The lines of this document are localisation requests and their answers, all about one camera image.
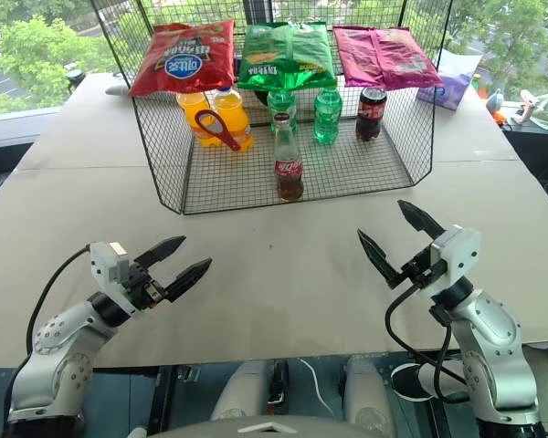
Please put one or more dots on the grey stuffed toy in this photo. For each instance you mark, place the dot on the grey stuffed toy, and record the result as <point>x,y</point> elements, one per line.
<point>495,101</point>

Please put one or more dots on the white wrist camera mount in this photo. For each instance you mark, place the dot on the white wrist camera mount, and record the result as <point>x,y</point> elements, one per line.
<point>455,257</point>
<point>111,273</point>

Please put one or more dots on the black and white shoe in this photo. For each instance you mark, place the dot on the black and white shoe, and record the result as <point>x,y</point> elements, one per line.
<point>415,381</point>

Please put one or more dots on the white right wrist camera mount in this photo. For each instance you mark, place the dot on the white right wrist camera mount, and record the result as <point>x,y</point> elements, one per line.
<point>455,257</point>

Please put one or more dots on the orange soda plastic bottle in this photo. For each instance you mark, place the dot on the orange soda plastic bottle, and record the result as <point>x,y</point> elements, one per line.
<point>196,119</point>
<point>234,119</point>

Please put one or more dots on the glass cola bottle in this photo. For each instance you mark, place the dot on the glass cola bottle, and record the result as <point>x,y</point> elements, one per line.
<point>288,157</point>

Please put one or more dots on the purple tissue pack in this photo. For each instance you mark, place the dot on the purple tissue pack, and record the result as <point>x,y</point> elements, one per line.
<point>444,91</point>

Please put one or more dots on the silver robot torso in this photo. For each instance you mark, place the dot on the silver robot torso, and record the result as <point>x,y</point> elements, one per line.
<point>265,426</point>

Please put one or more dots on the black round object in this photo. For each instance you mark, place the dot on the black round object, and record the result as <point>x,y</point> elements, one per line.
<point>74,76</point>

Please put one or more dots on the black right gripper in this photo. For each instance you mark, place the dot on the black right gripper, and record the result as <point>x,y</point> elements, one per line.
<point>418,270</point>

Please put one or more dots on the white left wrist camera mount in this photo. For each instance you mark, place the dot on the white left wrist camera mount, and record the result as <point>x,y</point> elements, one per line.
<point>111,273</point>

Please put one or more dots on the red chip bag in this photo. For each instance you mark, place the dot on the red chip bag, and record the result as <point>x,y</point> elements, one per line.
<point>185,57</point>

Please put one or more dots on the white gun-shaped tool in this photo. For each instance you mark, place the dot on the white gun-shaped tool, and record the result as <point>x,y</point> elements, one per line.
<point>536,107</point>

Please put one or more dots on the green chip bag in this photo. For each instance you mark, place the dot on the green chip bag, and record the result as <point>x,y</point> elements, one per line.
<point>284,57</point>

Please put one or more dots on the magenta chip bag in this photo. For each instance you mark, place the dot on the magenta chip bag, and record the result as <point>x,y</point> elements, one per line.
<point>386,57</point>

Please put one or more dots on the green soda plastic bottle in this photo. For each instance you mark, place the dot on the green soda plastic bottle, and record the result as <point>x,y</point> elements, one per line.
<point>327,116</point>
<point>281,107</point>

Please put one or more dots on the silver robot right leg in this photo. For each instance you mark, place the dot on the silver robot right leg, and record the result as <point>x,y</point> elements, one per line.
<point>367,392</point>

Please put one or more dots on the dark cola plastic bottle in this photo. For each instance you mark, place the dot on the dark cola plastic bottle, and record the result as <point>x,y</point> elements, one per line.
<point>371,114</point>

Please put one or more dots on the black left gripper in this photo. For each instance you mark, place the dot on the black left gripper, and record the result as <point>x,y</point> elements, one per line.
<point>141,283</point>

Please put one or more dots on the red bottle opener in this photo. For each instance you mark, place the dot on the red bottle opener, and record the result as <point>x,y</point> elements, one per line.
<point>217,128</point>

